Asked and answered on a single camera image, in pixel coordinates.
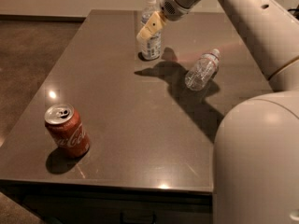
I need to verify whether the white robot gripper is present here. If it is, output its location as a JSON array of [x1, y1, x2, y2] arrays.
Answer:
[[136, 0, 201, 42]]

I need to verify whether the red Coca-Cola can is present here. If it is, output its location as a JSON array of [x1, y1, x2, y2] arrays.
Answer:
[[44, 104, 90, 158]]

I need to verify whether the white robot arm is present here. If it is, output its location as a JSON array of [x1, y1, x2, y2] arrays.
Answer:
[[137, 0, 299, 224]]

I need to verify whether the black drawer handle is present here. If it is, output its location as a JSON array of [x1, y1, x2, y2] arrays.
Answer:
[[120, 213, 157, 224]]

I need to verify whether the clear plastic bottle lying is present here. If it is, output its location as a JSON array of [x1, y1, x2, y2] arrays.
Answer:
[[185, 49, 221, 91]]

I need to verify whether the blue labelled plastic bottle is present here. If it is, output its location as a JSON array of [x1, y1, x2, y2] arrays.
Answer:
[[139, 0, 161, 61]]

